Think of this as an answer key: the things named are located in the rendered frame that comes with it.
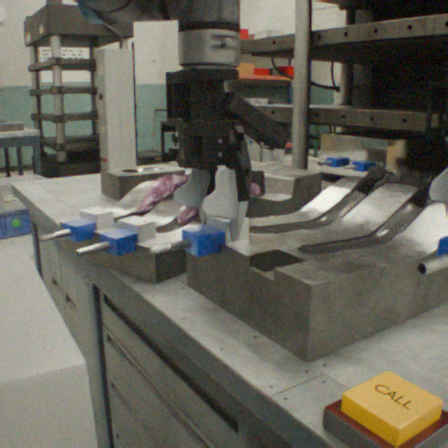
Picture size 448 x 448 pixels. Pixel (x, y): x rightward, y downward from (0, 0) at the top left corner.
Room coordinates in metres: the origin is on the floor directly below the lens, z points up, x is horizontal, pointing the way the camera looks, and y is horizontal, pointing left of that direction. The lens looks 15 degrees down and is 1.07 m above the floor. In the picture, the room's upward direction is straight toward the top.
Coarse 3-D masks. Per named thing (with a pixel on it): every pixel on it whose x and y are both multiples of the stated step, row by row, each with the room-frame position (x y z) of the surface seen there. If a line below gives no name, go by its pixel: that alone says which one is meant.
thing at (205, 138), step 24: (168, 72) 0.59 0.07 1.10; (192, 72) 0.57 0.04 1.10; (216, 72) 0.57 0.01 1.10; (168, 96) 0.59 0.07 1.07; (192, 96) 0.57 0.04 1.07; (216, 96) 0.59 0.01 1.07; (168, 120) 0.59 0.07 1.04; (192, 120) 0.57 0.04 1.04; (216, 120) 0.59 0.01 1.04; (192, 144) 0.56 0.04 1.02; (216, 144) 0.57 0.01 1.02; (192, 168) 0.55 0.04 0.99
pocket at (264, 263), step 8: (256, 256) 0.54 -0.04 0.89; (264, 256) 0.55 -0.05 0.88; (272, 256) 0.56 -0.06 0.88; (280, 256) 0.56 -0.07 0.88; (288, 256) 0.54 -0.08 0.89; (296, 256) 0.53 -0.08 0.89; (256, 264) 0.54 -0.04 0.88; (264, 264) 0.55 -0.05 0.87; (272, 264) 0.56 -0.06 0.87; (280, 264) 0.56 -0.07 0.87; (288, 264) 0.54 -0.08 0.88; (264, 272) 0.52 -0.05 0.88; (272, 272) 0.55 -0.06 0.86
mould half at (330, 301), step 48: (336, 192) 0.79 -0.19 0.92; (384, 192) 0.73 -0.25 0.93; (240, 240) 0.60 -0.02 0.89; (288, 240) 0.60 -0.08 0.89; (336, 240) 0.61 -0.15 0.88; (432, 240) 0.58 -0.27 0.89; (192, 288) 0.65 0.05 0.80; (240, 288) 0.55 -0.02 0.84; (288, 288) 0.47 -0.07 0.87; (336, 288) 0.46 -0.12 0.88; (384, 288) 0.51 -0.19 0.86; (432, 288) 0.57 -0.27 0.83; (288, 336) 0.47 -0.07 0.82; (336, 336) 0.47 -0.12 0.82
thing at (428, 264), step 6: (444, 240) 0.42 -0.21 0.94; (438, 246) 0.43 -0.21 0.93; (444, 246) 0.42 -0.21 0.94; (438, 252) 0.43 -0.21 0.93; (444, 252) 0.42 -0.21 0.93; (432, 258) 0.39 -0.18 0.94; (438, 258) 0.39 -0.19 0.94; (444, 258) 0.39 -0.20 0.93; (420, 264) 0.38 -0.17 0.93; (426, 264) 0.38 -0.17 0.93; (432, 264) 0.38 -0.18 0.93; (438, 264) 0.38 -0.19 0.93; (444, 264) 0.39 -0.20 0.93; (420, 270) 0.38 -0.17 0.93; (426, 270) 0.38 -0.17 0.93; (432, 270) 0.38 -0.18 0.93
